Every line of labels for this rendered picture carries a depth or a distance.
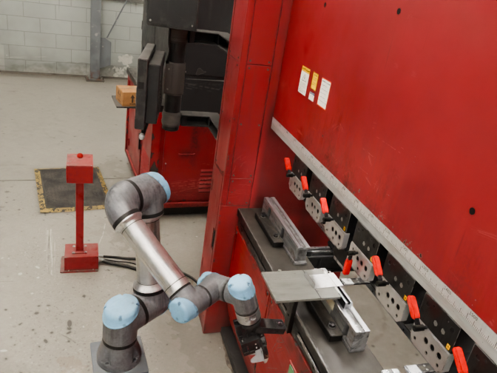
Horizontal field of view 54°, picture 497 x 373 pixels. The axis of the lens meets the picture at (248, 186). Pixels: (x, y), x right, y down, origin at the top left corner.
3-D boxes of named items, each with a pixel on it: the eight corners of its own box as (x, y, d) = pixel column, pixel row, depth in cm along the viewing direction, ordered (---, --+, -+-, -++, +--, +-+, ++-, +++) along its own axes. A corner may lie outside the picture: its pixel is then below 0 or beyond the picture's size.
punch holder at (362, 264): (345, 260, 176) (356, 220, 169) (366, 258, 179) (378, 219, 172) (366, 285, 163) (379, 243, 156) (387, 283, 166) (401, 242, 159)
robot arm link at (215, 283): (187, 280, 149) (215, 289, 143) (210, 266, 158) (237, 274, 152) (188, 303, 151) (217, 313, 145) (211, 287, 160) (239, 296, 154)
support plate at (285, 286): (260, 274, 192) (261, 271, 192) (321, 271, 201) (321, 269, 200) (275, 303, 177) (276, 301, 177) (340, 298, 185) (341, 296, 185)
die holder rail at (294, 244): (261, 212, 266) (264, 196, 262) (271, 212, 268) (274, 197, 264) (294, 265, 223) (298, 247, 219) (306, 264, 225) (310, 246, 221)
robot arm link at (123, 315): (94, 334, 166) (95, 303, 160) (124, 316, 176) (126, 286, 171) (117, 353, 160) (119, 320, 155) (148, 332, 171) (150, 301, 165)
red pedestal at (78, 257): (61, 257, 349) (59, 149, 315) (97, 255, 357) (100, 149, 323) (60, 273, 332) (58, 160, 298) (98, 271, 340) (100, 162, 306)
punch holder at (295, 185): (288, 186, 227) (294, 154, 221) (304, 186, 230) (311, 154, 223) (299, 201, 215) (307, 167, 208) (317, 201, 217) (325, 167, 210)
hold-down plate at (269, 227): (254, 217, 260) (255, 212, 259) (264, 217, 262) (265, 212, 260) (272, 247, 234) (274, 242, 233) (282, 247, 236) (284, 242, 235)
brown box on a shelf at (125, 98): (111, 96, 385) (112, 81, 380) (144, 98, 395) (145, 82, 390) (116, 107, 360) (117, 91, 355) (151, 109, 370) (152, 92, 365)
